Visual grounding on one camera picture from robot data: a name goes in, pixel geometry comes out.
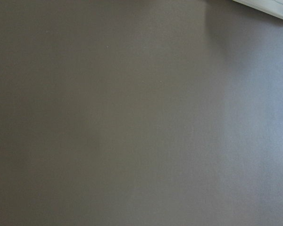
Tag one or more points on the cream rabbit print tray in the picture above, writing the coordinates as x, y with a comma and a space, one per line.
271, 7

